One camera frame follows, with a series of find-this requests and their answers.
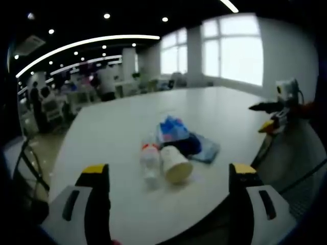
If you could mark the large bright window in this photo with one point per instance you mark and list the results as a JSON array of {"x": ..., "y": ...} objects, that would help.
[{"x": 233, "y": 49}]

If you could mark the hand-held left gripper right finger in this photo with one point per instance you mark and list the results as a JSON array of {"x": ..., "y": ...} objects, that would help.
[{"x": 258, "y": 204}]

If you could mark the white paper cup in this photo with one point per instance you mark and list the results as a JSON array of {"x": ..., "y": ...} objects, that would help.
[{"x": 175, "y": 163}]

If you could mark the long curved ceiling light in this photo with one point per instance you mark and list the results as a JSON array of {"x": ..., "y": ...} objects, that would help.
[{"x": 76, "y": 47}]

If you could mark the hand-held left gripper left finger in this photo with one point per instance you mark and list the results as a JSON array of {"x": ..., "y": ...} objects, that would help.
[{"x": 84, "y": 204}]

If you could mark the blue pink tissue packet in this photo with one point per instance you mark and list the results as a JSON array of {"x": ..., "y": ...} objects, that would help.
[{"x": 172, "y": 130}]

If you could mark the dark blue cloth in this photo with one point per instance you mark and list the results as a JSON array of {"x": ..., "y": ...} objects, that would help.
[{"x": 190, "y": 145}]

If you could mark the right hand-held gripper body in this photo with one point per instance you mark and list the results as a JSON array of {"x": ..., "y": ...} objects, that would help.
[{"x": 285, "y": 95}]

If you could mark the small bright window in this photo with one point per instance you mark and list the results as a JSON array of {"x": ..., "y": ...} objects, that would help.
[{"x": 174, "y": 52}]

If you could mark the white table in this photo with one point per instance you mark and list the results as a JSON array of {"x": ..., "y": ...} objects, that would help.
[{"x": 122, "y": 143}]

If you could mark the clear plastic bottle red cap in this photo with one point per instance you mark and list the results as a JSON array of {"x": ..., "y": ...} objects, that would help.
[{"x": 150, "y": 163}]

